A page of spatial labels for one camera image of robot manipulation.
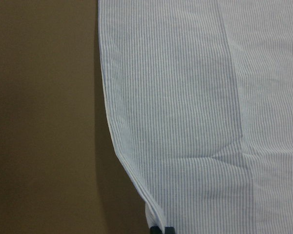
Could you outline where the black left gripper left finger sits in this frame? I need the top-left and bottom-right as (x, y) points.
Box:
(149, 226), (162, 234)

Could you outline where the light blue striped shirt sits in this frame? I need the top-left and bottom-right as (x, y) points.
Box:
(98, 0), (293, 234)

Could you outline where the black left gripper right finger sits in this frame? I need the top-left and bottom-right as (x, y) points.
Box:
(164, 227), (175, 234)

